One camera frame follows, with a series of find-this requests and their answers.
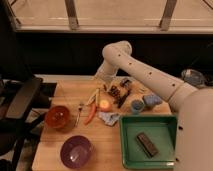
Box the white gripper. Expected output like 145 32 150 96
94 75 112 89

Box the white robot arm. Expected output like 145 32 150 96
95 41 213 171

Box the orange bowl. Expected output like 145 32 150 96
45 106 70 129

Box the purple bowl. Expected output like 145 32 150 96
60 135 92 169

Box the black marker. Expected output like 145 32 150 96
117 93 129 108

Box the yellow red apple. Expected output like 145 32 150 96
99 100 111 112

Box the silver fork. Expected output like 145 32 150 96
75 103 84 127

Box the orange carrot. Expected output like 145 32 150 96
84 103 97 125

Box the light blue crumpled cloth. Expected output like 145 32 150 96
98 112 120 126

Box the green plastic tray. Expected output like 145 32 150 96
119 115 177 170

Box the dark brown rectangular block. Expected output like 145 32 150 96
136 132 159 158

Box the blue disc on stand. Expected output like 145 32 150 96
181 69 205 87

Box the black office chair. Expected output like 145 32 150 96
0 77 44 171

